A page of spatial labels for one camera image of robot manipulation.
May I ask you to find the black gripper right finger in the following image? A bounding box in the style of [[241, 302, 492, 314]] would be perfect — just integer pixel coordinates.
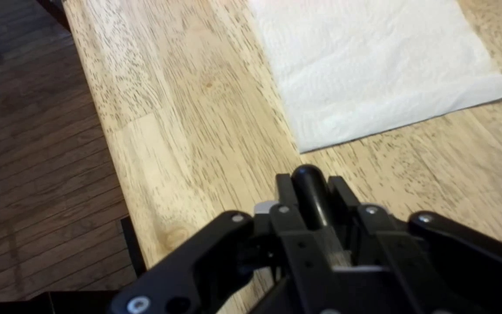
[[326, 174, 502, 314]]

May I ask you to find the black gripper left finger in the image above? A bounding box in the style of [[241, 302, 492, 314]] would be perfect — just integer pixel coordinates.
[[109, 172, 323, 314]]

